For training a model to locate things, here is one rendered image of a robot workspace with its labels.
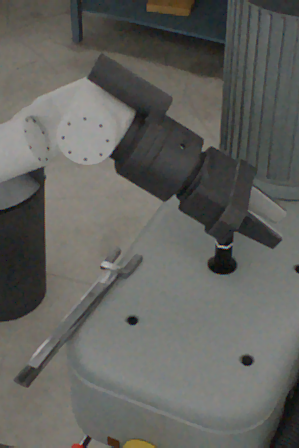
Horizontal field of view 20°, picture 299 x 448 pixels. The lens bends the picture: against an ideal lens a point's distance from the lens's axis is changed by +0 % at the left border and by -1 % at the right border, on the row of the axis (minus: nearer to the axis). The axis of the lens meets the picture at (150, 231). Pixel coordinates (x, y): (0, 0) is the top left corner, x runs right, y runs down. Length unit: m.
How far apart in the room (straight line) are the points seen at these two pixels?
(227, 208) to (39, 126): 0.25
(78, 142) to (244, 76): 0.28
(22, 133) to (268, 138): 0.34
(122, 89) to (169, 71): 4.24
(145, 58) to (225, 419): 4.48
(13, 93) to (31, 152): 4.05
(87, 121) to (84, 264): 2.94
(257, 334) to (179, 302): 0.10
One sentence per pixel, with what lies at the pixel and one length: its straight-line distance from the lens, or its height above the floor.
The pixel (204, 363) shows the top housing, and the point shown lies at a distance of 0.98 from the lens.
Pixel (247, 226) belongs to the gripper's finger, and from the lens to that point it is 1.01.
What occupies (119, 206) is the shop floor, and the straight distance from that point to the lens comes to 4.16.
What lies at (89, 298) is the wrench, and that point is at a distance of 1.04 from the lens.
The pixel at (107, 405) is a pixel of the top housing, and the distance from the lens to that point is 1.02.
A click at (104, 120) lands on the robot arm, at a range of 0.93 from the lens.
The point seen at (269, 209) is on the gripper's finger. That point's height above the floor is 1.97.
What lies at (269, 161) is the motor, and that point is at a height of 1.95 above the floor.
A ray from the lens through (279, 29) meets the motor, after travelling 1.07.
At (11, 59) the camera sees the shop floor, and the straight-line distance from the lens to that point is 5.38.
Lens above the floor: 2.64
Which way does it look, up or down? 41 degrees down
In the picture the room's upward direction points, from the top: straight up
